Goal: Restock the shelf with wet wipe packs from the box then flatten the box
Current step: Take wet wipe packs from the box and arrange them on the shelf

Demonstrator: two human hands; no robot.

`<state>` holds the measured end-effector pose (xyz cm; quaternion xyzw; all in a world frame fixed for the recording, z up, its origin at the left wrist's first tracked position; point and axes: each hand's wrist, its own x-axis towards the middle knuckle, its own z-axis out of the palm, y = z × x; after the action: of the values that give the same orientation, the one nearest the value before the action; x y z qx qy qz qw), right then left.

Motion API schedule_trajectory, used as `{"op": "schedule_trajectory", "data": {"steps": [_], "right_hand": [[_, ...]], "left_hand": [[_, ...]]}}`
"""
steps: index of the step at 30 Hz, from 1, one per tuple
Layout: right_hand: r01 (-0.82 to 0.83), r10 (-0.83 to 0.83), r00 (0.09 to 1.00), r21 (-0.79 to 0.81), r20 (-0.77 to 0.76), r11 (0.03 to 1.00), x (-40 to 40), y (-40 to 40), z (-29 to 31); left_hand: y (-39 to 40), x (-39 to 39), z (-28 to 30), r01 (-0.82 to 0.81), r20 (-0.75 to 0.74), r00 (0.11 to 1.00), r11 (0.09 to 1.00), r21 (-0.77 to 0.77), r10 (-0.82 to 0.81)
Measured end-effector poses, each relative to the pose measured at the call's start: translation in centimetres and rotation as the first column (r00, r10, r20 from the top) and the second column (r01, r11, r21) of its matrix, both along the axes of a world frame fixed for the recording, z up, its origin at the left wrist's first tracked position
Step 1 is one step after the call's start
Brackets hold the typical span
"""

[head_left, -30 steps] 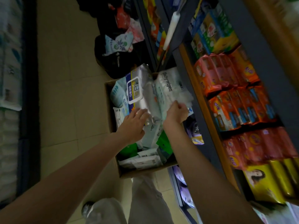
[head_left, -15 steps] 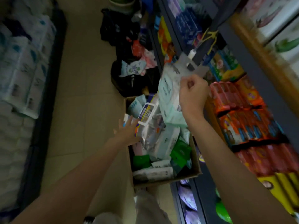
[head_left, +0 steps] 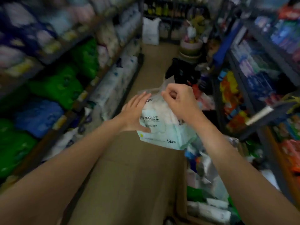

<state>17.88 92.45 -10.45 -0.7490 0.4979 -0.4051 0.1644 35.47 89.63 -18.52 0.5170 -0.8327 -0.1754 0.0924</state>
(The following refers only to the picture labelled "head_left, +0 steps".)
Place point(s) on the person's right hand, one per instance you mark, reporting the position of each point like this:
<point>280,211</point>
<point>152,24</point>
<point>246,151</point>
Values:
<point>185,103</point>

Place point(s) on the person's left hand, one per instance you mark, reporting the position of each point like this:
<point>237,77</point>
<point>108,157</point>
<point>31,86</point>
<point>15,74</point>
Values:
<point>133,114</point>

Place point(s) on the dark metal shelf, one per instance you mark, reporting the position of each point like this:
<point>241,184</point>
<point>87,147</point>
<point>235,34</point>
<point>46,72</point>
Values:
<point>130,81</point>

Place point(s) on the white baby wipes packets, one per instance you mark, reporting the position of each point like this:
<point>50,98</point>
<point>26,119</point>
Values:
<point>161,135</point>

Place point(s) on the cardboard box of wipes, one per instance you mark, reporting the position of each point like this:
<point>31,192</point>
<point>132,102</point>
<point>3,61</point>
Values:
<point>206,185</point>

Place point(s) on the person's left forearm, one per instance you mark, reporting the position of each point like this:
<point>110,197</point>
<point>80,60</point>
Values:
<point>54,180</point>

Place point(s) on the person's right forearm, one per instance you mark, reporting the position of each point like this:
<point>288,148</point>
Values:
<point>246,185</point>

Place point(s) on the person's right shoe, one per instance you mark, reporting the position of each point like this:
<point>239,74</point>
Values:
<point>170,221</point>

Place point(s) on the black plastic bag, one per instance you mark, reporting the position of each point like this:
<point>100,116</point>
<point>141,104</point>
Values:
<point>182,72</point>

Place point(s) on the stack of white roll packs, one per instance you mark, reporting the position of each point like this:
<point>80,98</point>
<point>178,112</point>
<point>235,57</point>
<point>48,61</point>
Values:
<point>112,86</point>

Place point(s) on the row of orange yellow packs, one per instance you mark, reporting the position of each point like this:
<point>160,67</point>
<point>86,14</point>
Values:
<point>232,103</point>

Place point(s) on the stack of pink basins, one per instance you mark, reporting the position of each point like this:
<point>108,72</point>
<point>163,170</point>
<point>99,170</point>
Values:
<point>191,51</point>

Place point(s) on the small white plastic bag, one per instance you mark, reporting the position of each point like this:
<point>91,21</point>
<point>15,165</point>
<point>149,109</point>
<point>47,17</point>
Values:
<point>191,33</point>

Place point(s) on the blue hanging bag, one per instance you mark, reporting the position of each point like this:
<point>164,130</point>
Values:
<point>226,44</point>

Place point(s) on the white sack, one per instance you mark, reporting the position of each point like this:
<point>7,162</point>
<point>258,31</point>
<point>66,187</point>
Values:
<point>151,32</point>

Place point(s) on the stack of green tissue packs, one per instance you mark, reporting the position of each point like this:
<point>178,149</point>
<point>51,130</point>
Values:
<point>58,86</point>

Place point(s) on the row of blue purple packs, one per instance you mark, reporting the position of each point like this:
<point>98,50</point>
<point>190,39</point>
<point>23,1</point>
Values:
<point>262,67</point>

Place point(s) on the blue tissue pack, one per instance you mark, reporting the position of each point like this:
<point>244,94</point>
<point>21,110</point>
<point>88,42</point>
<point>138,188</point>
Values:
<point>39,117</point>

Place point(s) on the stack of orange red packs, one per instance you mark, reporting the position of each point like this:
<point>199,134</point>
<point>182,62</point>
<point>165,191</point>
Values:
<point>290,149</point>

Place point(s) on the row of pale tissue packs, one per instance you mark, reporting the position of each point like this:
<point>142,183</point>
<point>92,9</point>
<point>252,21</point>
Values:
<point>58,25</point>

